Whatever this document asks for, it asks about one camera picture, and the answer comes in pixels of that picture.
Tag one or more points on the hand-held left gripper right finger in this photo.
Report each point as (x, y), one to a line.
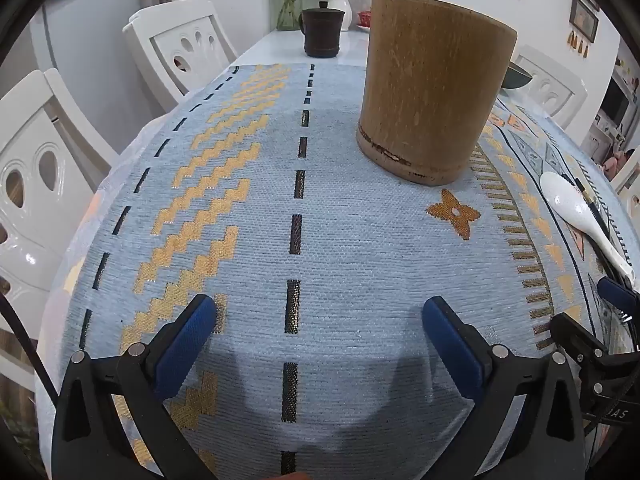
(450, 345)

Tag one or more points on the television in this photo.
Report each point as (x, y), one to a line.
(615, 102)

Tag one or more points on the blue patterned tablecloth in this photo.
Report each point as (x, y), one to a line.
(350, 240)

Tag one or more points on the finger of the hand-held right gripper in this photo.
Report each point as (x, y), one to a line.
(614, 292)
(575, 337)

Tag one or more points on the dark brown lidded mug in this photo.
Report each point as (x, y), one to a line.
(322, 35)

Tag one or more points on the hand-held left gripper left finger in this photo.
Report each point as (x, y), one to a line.
(187, 340)

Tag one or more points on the white rice spoon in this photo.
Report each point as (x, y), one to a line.
(565, 200)

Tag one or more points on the black chopstick gold band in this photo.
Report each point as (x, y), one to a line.
(584, 191)

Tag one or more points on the red bowl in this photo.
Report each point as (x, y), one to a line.
(364, 20)

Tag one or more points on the wooden utensil holder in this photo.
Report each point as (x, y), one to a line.
(430, 85)

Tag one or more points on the framed wall picture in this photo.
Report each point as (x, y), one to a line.
(582, 17)

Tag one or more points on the hanging tassel ornaments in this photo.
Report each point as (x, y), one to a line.
(577, 42)

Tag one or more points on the white dining chair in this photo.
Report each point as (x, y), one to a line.
(555, 85)
(631, 170)
(165, 35)
(30, 240)

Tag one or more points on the white refrigerator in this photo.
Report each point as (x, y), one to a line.
(85, 60)

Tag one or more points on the dark bowl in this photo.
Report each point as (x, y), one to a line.
(517, 77)

